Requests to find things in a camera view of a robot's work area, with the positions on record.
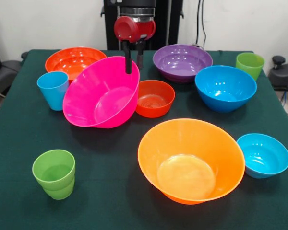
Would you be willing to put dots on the large red bowl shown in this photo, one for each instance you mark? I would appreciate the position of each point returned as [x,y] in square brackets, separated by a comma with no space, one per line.
[72,62]

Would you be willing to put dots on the large orange bowl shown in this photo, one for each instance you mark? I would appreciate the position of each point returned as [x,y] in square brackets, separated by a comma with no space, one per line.
[189,172]

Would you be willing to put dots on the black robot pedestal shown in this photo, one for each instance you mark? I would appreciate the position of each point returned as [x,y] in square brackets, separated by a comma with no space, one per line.
[168,28]

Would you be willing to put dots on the dark green table cloth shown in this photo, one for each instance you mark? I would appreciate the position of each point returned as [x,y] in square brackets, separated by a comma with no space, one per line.
[110,191]

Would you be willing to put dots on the purple bowl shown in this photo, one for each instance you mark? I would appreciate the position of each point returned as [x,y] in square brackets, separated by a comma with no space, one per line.
[180,64]

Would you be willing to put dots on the blue cup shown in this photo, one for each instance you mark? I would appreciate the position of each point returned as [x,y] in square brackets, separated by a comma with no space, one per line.
[52,93]

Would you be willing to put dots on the small red bowl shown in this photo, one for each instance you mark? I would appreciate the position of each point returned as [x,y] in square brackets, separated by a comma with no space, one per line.
[156,103]

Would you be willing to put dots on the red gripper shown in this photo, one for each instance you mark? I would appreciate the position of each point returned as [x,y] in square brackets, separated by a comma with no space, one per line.
[127,30]

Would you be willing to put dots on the medium blue bowl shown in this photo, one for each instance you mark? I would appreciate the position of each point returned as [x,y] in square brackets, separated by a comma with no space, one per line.
[225,91]

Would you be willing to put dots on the small light blue bowl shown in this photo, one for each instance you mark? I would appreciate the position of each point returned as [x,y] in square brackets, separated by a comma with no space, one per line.
[264,155]

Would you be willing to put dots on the green cup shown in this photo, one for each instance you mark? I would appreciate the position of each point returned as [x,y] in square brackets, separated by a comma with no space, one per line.
[250,65]
[54,182]

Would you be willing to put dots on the black office chair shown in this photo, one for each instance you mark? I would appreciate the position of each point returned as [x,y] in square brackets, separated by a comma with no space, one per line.
[2,72]

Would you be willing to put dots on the large pink bowl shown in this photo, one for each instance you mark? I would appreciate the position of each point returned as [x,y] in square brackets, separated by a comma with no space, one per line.
[98,100]

